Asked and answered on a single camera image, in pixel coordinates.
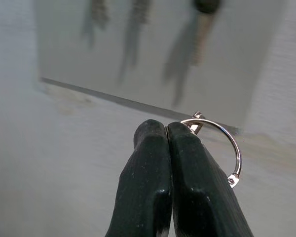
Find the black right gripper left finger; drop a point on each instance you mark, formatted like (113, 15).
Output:
(143, 177)

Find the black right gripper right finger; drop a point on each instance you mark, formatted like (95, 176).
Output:
(197, 187)

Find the grey key holder board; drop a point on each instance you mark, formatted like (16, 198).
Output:
(153, 81)

